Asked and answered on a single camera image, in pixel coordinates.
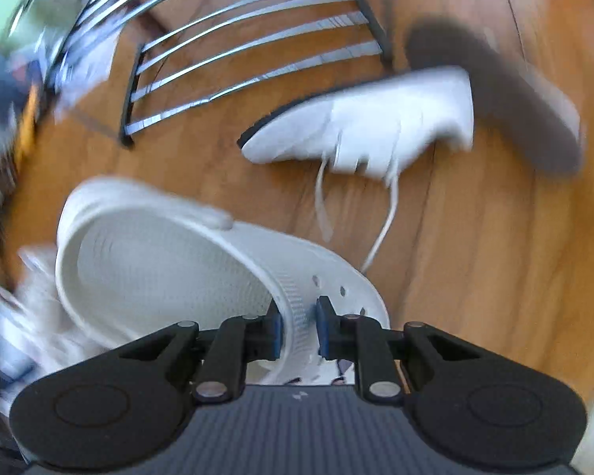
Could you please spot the dark brown insole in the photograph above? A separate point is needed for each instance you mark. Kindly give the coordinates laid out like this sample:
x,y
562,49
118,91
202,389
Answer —
x,y
495,89

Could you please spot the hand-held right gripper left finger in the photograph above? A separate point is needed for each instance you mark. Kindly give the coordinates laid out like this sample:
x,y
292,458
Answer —
x,y
274,331

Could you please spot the metal shoe rack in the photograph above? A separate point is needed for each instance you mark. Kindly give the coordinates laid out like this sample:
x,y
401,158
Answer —
x,y
257,54

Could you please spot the scattered white papers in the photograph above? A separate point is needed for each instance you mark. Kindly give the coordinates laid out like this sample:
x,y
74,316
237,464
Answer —
x,y
86,59

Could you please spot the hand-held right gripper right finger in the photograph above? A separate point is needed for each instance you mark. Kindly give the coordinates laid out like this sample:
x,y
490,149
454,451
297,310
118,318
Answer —
x,y
325,329

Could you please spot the white clog with dark charms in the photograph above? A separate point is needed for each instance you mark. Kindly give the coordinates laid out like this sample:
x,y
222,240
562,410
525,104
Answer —
x,y
178,267

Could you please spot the black folder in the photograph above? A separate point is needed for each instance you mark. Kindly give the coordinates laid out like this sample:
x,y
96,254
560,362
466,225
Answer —
x,y
0,84

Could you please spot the yellow folding umbrella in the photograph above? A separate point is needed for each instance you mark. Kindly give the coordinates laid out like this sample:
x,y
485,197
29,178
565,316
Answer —
x,y
29,123

